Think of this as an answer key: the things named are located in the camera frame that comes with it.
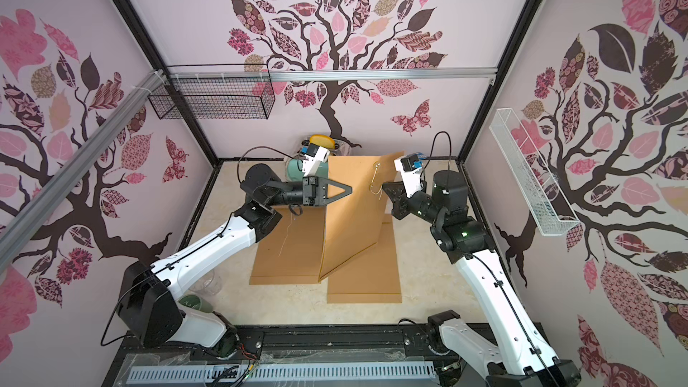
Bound mint green toaster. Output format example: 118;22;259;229
285;141;308;181

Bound white wire shelf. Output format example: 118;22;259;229
489;109;581;237

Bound brown file bag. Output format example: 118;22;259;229
327;214;402;304
249;207;326;286
319;152;404;281

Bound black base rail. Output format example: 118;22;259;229
104;319;495;386

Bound aluminium rail back wall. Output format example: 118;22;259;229
170;67;497;82

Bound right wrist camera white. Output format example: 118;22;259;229
394;153;426;198

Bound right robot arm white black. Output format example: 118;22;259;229
382;170;582;386

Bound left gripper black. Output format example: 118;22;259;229
263;175;349;206

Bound white string of bag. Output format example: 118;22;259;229
278;214;296;259
368;163;385;197

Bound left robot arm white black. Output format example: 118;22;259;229
115;163;353;349

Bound aluminium rail wall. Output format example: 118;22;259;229
170;67;497;82
1;70;163;271

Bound white slotted cable duct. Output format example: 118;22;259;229
121;361;438;386

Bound aluminium rail left wall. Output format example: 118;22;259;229
1;70;163;271

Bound black wire basket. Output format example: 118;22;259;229
148;63;276;120

